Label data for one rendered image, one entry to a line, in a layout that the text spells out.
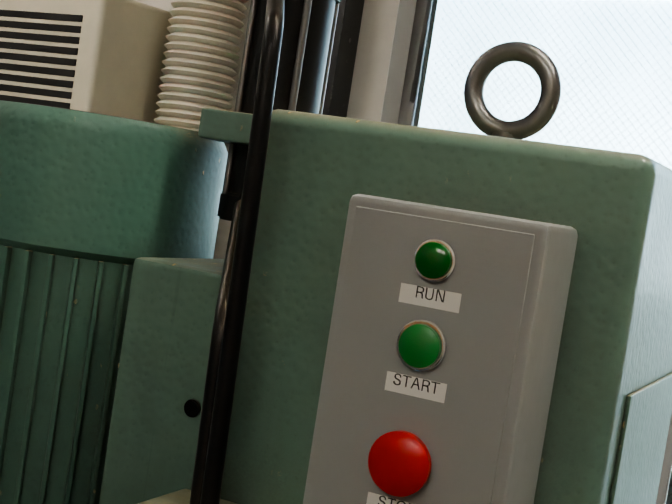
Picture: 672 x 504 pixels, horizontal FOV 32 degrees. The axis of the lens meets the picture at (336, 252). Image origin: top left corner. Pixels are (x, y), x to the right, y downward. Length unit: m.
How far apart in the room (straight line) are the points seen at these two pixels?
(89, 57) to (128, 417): 1.67
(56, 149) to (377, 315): 0.29
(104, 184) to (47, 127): 0.05
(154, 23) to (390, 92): 0.52
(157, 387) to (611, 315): 0.29
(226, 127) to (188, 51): 1.62
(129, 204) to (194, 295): 0.08
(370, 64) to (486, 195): 1.74
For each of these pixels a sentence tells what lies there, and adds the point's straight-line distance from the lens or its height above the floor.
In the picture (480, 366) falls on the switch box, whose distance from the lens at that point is 0.53.
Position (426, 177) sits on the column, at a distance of 0.60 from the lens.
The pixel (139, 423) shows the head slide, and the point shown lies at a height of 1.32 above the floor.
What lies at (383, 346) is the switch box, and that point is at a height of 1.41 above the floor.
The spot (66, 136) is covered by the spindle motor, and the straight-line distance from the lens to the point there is 0.76.
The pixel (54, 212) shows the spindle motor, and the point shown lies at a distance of 0.76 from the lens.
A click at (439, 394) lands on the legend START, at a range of 0.54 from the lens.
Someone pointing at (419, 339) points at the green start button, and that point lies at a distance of 0.53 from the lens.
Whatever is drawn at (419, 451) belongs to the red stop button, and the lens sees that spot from 0.54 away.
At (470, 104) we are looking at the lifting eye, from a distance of 0.71.
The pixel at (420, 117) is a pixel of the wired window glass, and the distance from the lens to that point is 2.33.
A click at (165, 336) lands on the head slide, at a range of 0.72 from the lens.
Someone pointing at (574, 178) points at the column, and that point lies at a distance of 0.58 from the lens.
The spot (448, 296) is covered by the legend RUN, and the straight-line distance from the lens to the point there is 0.53.
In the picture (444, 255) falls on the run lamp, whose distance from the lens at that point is 0.53.
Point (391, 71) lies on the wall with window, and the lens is 2.31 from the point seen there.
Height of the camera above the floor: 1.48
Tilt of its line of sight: 3 degrees down
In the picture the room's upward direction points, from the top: 9 degrees clockwise
